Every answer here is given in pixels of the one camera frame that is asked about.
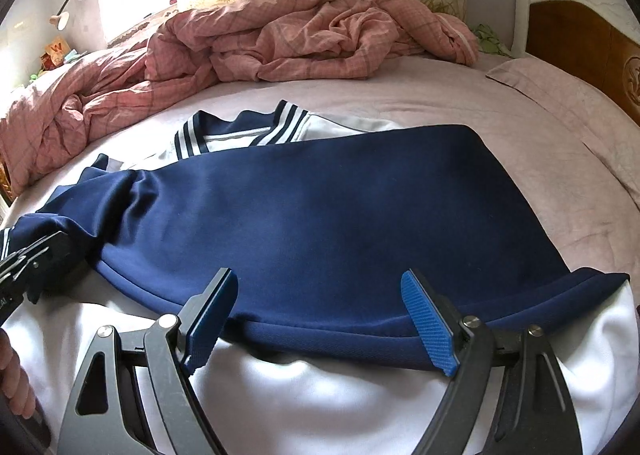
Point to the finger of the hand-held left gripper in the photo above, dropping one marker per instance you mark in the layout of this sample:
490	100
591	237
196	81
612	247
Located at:
55	260

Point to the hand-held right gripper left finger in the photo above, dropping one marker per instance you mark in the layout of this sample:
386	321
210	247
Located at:
210	325

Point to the pink pillow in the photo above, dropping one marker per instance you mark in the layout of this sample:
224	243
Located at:
575	100

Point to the brown printed box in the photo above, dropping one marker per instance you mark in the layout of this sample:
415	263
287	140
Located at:
57	47

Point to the white and wood headboard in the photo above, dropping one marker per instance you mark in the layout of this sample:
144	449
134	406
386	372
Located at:
575	35

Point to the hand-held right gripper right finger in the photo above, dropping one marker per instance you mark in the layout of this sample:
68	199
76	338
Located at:
430	325

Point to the pink checked quilt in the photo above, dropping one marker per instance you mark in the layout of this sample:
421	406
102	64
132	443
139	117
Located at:
300	35

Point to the green patterned cloth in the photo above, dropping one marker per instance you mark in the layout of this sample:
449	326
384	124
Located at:
490	37

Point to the person's left hand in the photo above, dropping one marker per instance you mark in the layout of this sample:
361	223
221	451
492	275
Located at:
17	375

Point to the white and navy baseball jacket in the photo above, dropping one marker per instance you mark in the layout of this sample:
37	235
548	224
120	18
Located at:
325	215

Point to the wall lamp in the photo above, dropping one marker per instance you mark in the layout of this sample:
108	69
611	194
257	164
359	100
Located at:
62	21

